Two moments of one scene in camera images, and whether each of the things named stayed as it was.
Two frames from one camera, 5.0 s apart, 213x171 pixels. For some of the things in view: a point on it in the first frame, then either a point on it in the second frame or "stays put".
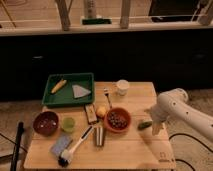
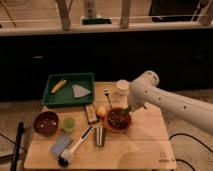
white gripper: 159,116 to 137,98
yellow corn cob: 59,85 stays put
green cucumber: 145,124 to 126,111
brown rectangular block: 91,113 stays put
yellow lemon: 101,111 stays put
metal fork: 106,94 stays put
